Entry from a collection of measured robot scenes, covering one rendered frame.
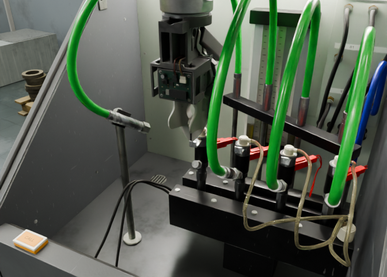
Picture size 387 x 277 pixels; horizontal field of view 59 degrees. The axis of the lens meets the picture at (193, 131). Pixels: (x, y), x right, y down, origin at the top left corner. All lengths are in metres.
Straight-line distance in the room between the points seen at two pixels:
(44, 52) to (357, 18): 4.29
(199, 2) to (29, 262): 0.51
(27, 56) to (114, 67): 3.79
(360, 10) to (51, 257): 0.74
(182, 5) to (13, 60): 4.15
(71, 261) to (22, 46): 4.09
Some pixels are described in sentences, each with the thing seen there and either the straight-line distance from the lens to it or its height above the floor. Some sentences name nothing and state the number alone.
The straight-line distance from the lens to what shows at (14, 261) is 0.74.
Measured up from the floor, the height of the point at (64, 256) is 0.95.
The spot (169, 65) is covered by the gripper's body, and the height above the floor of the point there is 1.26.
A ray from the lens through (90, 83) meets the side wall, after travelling 0.84.
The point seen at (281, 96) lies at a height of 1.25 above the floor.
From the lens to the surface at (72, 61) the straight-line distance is 0.55.
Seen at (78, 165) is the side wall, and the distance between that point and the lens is 0.86.
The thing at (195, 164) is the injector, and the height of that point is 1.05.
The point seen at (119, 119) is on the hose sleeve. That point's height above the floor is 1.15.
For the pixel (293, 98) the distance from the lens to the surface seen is 0.84.
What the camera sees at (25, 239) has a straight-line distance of 0.69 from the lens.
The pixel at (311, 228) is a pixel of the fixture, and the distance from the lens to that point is 0.65.
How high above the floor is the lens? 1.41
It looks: 28 degrees down
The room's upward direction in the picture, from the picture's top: straight up
